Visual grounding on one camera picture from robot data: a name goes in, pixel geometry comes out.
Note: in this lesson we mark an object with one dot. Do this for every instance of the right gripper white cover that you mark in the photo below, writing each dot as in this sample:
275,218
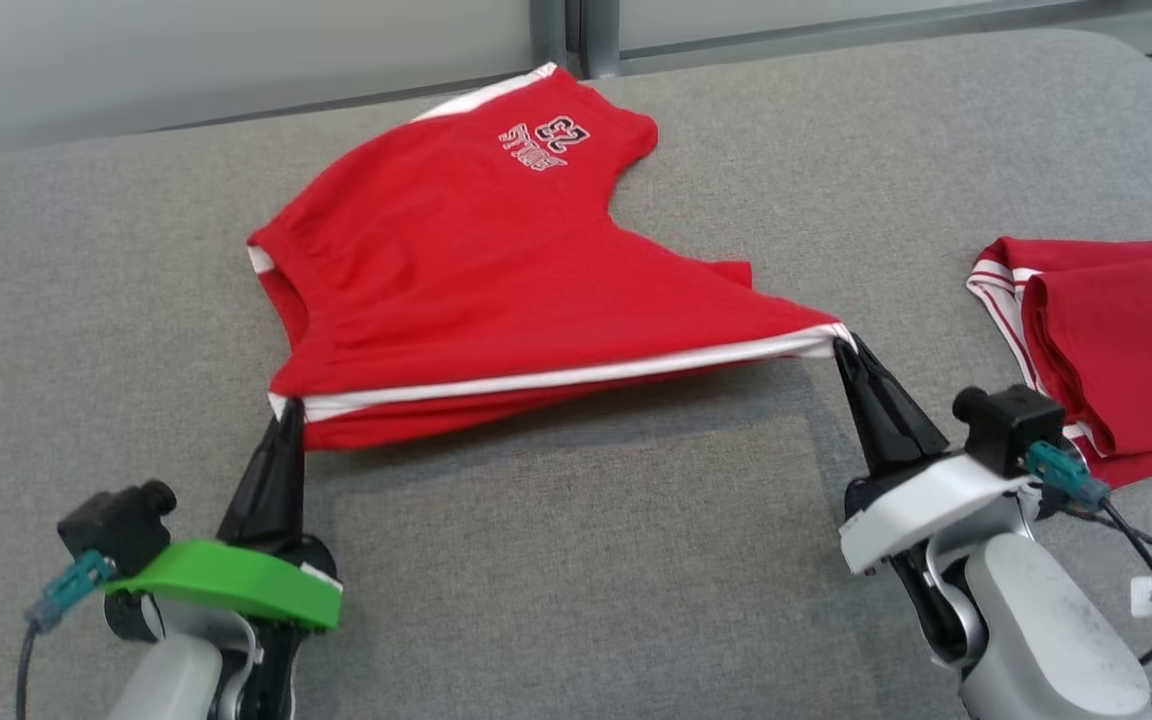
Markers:
916,505

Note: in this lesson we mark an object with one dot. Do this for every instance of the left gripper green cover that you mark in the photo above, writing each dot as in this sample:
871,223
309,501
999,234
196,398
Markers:
236,580

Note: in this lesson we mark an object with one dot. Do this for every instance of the red Bulls 23 jersey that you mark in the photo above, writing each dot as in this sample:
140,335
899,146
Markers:
1136,340

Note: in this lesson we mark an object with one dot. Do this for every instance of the red basketball shorts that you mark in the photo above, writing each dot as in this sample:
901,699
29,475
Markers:
456,260

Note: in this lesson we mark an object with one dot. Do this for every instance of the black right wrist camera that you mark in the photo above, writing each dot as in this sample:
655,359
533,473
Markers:
1016,420

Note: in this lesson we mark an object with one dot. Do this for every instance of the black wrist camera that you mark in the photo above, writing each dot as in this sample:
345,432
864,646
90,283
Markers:
111,525
1016,420

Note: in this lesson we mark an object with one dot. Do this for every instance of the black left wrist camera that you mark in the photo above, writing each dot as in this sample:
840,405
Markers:
111,525

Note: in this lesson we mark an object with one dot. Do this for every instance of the grey double partition post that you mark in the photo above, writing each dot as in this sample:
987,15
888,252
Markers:
548,30

